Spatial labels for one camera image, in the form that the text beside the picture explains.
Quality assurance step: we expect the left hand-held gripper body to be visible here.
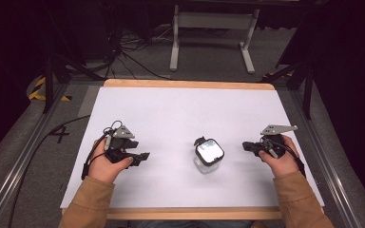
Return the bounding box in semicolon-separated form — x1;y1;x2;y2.
104;120;140;164

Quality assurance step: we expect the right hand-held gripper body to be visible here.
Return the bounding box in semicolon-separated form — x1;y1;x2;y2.
259;123;298;159

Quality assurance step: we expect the clear square jar black lid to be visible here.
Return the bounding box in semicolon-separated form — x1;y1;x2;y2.
192;136;226;175

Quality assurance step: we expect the person's right hand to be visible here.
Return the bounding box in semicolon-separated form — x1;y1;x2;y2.
258;134;301;180

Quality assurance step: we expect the person's left hand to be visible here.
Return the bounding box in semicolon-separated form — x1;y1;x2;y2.
88;139;135;185

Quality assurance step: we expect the white table sheet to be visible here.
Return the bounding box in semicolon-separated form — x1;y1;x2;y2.
60;86;326;210

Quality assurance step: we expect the black tripod stand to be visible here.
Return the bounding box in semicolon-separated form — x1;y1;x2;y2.
259;58;316;121
41;0;106;115

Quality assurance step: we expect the yellow black floor tape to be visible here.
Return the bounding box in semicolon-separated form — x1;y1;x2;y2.
28;75;73;103

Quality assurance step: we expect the aluminium floor rail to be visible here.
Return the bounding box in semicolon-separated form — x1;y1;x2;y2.
289;88;364;228
0;83;69;228

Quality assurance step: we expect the long black floor cable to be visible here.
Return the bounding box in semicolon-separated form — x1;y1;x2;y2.
7;114;91;228

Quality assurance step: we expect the bundle of black floor cables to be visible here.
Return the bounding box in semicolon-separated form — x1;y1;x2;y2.
85;23;174;81

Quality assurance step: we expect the white metal stand frame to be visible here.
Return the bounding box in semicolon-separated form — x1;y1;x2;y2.
169;4;260;75

